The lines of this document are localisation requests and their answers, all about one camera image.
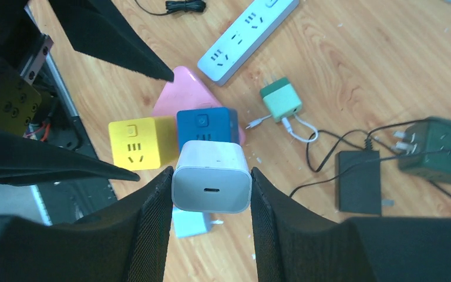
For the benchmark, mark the light blue small charger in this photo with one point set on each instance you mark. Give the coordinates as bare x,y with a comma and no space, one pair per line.
190,223

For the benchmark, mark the pink triangular power socket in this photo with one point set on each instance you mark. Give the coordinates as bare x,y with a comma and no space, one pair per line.
186,92

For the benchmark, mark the white USB charger plug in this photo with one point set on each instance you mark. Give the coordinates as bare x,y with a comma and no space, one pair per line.
211,177

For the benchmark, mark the yellow cube power socket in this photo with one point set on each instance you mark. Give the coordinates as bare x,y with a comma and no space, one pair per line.
144,143

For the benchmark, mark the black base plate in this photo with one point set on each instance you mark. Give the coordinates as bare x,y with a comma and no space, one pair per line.
56,155

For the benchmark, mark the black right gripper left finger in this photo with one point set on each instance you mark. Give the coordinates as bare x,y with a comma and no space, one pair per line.
126,241

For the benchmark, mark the dark green cube socket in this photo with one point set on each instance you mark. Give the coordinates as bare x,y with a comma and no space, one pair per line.
427,145

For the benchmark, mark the black power adapter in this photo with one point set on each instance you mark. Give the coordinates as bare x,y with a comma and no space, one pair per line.
358,187

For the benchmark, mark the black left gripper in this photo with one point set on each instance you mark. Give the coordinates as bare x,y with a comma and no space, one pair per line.
95,28

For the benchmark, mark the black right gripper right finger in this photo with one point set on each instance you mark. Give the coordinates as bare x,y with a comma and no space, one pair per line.
293,243

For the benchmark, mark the light blue power strip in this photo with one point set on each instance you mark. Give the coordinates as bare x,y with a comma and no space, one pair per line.
243,37

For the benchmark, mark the green USB charger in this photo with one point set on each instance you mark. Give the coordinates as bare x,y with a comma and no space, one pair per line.
281,99

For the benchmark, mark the blue cube power socket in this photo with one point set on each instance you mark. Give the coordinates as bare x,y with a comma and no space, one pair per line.
211,124

